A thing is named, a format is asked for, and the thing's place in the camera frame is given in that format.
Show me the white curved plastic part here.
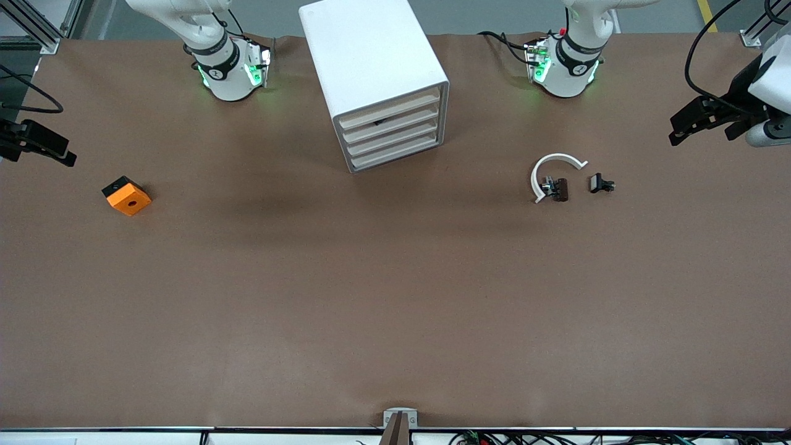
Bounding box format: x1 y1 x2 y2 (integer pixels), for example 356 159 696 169
530 153 589 205

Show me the brown table cover sheet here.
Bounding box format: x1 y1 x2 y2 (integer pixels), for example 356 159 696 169
0 32 791 430

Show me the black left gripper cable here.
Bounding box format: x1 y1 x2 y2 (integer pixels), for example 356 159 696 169
684 0 791 116

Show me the aluminium frame profile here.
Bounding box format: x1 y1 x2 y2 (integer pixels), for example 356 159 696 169
740 0 791 48
0 0 84 55

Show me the orange and black switch box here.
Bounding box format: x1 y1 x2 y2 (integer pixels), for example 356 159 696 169
102 176 152 217

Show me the black arm base cable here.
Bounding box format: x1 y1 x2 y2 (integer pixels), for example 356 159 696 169
477 30 535 66

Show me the white table edge rail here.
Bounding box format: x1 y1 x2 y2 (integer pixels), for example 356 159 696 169
0 426 791 445

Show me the tangled cable bundle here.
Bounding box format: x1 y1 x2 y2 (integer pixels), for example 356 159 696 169
448 431 791 445

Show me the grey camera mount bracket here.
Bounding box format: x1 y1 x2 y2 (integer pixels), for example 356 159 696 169
378 407 418 445

